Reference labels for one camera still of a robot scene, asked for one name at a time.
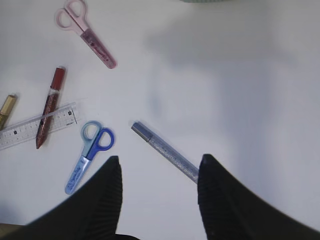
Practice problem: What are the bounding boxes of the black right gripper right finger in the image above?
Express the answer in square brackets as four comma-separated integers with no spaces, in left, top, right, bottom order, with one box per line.
[197,154,320,240]

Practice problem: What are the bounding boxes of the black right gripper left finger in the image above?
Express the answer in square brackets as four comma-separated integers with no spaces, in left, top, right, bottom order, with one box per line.
[0,155,124,240]

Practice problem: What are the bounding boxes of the pink capped scissors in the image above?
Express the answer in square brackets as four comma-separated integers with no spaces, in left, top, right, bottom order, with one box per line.
[54,0,117,69]

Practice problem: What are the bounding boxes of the silver glitter pen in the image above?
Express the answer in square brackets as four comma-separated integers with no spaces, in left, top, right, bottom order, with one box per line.
[131,121,199,184]

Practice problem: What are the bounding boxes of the transparent plastic ruler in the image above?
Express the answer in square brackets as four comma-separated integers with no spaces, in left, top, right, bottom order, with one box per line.
[0,102,79,150]

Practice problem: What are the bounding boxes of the gold glitter pen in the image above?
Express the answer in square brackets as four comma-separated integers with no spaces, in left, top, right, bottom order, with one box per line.
[0,94,18,130]

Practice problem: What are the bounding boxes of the red glitter pen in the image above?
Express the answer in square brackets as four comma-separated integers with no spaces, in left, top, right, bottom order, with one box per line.
[35,67,66,149]

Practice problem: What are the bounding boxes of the blue capped scissors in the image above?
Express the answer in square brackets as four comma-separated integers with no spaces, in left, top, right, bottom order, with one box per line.
[64,120,115,195]

